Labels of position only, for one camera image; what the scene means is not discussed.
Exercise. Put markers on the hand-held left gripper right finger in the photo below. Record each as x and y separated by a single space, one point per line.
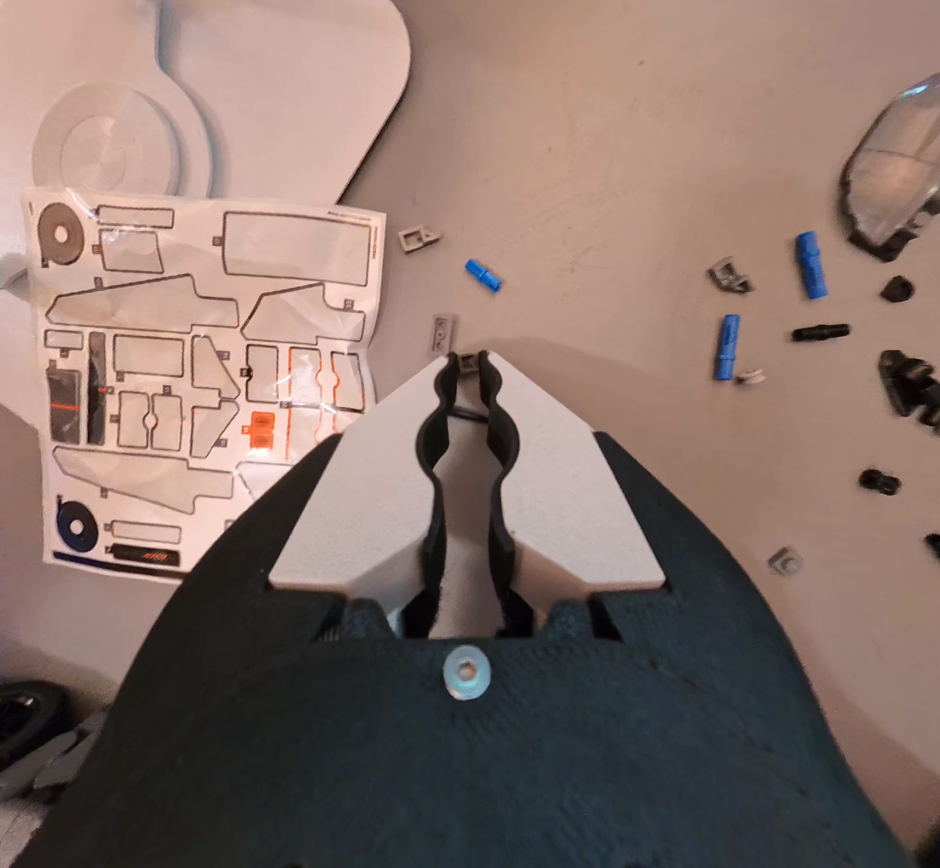
580 515

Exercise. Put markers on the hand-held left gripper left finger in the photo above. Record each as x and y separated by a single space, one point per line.
352 515

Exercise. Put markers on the small dark grey lego clip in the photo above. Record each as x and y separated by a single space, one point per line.
468 363

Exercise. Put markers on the dark grey domed lego assembly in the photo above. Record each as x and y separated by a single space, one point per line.
892 178

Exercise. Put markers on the black lego bar with clip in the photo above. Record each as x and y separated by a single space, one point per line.
470 413

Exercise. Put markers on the small grey lego plate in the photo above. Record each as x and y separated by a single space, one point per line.
443 332

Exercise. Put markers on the small grey square lego piece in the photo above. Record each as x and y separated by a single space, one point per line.
785 562

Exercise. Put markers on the small white lego piece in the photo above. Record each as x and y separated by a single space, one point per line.
750 377

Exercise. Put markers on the blue lego pin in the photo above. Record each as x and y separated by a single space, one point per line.
485 276
811 266
727 346

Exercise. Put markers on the black lego pin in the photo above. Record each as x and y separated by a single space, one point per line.
932 546
821 333

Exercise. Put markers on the black and grey lego linkage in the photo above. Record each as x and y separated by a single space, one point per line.
910 387

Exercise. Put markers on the small black lego piece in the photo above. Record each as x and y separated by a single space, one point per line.
896 289

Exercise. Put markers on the sticker sheet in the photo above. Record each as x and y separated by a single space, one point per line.
183 280

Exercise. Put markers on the small grey lego frame piece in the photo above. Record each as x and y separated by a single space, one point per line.
418 240
731 277

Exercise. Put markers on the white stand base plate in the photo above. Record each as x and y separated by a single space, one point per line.
294 75

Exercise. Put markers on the white round mount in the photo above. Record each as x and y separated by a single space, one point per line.
103 141

